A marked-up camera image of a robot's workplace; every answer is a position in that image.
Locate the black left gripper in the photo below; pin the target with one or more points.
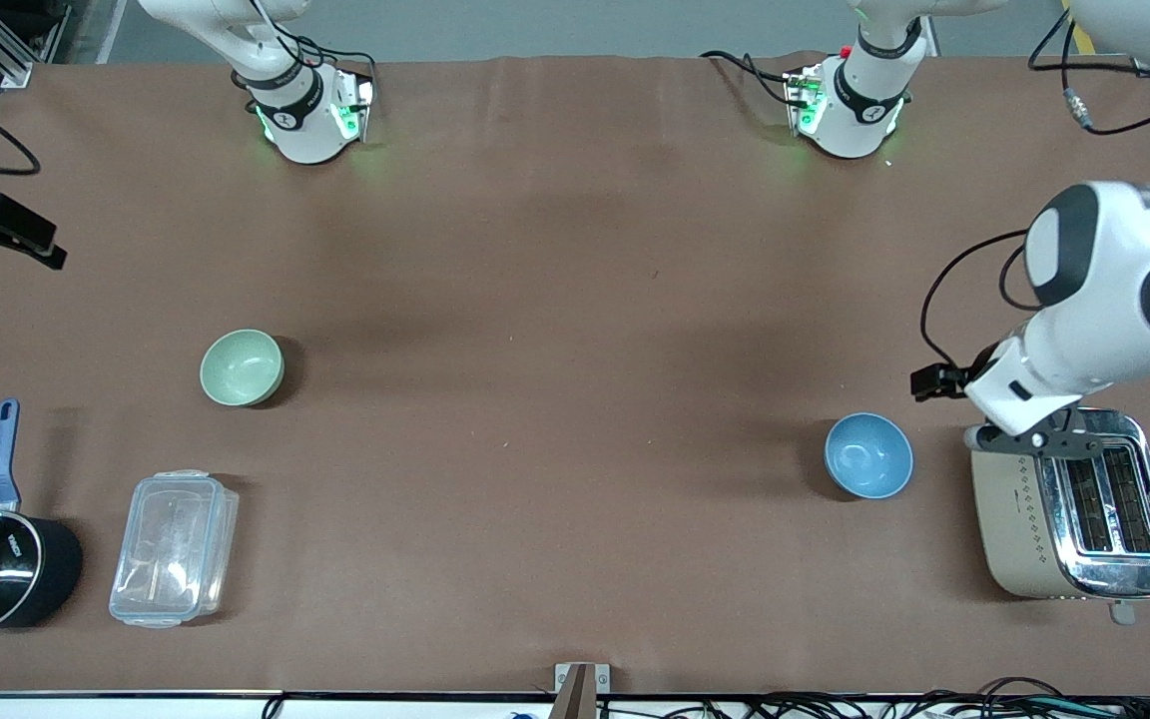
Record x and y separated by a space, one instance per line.
964 375

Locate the blue bowl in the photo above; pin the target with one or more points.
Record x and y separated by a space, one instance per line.
868 455

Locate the green bowl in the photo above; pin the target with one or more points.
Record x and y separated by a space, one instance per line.
242 367

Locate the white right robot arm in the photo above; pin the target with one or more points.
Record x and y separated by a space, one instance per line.
303 118

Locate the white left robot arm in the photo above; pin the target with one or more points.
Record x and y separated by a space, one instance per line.
1114 280

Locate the beige chrome toaster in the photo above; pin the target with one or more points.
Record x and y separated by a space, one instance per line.
1024 519

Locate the clear plastic food container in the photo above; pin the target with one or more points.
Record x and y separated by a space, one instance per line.
174 547

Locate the brown table cover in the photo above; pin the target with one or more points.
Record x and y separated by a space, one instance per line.
575 250

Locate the metal bracket on table edge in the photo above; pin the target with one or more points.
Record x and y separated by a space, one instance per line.
580 689

